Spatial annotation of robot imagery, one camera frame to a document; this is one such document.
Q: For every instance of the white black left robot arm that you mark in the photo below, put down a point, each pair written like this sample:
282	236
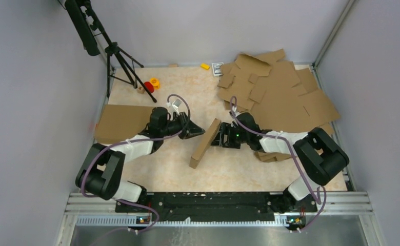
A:
101	172

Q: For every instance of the orange round toy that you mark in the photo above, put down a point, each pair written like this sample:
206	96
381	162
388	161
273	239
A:
155	83

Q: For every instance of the small wooden cube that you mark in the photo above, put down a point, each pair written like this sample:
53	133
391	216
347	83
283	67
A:
141	90

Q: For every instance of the yellow block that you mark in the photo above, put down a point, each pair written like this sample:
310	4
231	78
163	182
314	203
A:
205	66

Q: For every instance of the small wooden block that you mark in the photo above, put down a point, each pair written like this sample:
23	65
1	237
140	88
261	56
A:
174	65

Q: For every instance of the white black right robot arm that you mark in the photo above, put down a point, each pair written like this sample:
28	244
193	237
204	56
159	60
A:
318	157

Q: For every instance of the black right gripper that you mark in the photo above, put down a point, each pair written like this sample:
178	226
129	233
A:
226	128

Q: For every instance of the playing card box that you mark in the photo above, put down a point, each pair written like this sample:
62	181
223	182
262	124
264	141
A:
216	69

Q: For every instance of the cardboard sheet pile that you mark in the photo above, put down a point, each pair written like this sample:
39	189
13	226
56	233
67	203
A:
278	96

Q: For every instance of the black camera tripod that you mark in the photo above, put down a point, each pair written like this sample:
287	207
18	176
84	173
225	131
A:
88	27

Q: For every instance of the folded closed cardboard box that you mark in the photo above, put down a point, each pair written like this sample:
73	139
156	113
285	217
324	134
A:
120	122

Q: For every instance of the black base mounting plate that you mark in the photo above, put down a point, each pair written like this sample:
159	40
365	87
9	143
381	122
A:
218	206

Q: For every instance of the cardboard box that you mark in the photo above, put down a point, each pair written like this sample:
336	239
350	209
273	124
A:
120	122
204	143

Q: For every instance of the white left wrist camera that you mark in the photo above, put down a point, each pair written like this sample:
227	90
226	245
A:
175	106

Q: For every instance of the red round toy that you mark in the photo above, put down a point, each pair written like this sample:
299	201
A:
149	86

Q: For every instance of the aluminium frame rail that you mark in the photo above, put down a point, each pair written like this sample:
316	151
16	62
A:
81	210

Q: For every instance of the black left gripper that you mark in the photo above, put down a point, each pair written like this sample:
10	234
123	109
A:
192	129

